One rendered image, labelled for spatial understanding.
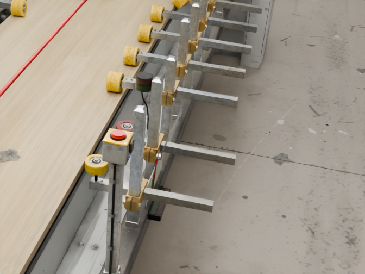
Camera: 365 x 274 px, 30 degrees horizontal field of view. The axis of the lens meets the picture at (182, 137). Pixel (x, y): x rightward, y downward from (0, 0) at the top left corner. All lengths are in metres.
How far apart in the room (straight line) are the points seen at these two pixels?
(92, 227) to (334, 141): 2.27
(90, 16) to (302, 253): 1.57
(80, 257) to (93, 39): 1.17
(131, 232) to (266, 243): 1.25
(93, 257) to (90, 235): 0.11
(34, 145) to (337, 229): 1.84
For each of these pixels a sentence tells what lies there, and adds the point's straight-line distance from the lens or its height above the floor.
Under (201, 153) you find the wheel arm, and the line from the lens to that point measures 2.50.
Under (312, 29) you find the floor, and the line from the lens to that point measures 5.95.
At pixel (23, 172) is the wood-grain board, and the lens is 2.29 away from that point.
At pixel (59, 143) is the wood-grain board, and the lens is 2.43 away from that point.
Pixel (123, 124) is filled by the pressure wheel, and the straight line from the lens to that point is 2.54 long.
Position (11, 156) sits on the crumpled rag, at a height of 0.91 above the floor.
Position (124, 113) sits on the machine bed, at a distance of 2.89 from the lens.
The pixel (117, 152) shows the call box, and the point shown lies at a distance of 1.87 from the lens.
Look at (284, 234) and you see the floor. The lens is 3.56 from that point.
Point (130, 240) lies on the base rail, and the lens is 2.33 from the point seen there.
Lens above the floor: 2.25
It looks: 33 degrees down
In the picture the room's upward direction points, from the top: 6 degrees clockwise
